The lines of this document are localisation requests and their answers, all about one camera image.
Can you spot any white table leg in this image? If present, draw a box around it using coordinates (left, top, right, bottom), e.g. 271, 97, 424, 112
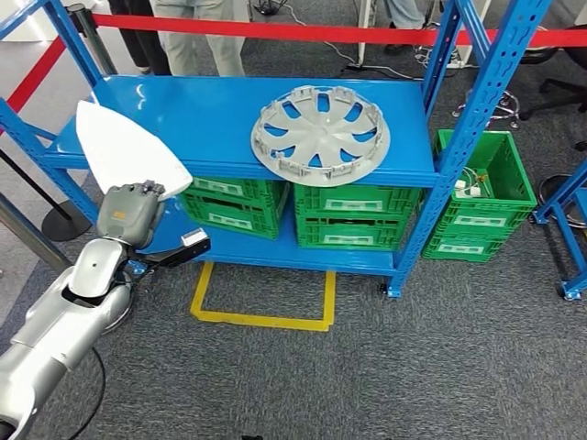
357, 0, 378, 65

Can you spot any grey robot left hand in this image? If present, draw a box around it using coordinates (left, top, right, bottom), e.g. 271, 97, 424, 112
97, 180, 166, 249

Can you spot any yellow floor tape square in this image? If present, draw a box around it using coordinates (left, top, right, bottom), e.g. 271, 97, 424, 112
190, 262, 337, 334

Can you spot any chrome chair wheel base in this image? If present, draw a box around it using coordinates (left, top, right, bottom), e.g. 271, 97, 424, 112
451, 89, 521, 132

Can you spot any red barrier belt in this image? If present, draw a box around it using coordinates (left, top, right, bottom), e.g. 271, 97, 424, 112
0, 36, 67, 138
91, 13, 587, 49

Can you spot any silver wheel hubcap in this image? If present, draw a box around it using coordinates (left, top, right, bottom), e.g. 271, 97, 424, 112
250, 84, 392, 188

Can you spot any chrome stool ring base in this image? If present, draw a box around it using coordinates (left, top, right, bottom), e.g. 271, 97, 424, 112
539, 174, 587, 231

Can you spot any green plastic crate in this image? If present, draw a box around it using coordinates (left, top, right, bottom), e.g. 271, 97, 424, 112
293, 181, 423, 251
433, 128, 539, 238
179, 177, 290, 241
421, 227, 508, 263

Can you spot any blue metal shelf rack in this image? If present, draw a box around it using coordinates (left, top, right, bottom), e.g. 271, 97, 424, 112
0, 0, 554, 300

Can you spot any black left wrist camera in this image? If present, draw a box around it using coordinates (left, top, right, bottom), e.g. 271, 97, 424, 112
126, 227, 212, 271

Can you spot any black office chair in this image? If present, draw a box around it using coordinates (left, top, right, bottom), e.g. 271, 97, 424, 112
520, 27, 587, 153

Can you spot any thin white floor cable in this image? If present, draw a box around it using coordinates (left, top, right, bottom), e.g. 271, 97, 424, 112
284, 5, 423, 82

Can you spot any white charger with cable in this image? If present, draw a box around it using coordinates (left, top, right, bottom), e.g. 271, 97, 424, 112
453, 167, 490, 201

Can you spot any white curved plastic panel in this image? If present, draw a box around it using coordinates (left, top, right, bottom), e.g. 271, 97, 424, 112
76, 100, 194, 202

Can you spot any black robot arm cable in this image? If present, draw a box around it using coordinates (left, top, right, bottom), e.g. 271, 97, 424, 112
69, 346, 107, 440

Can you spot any blue metal rack frame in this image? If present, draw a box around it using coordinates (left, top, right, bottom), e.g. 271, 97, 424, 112
532, 159, 587, 303

